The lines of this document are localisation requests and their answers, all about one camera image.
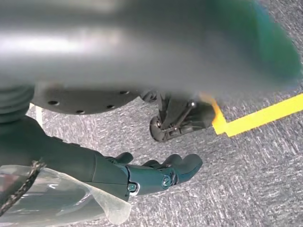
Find clear plastic film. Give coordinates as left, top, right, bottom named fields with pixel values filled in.
left=0, top=164, right=131, bottom=226

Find yellow floor tape square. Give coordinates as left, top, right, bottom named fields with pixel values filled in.
left=199, top=92, right=303, bottom=138

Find black braided cable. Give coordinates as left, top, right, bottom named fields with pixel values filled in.
left=0, top=159, right=46, bottom=217

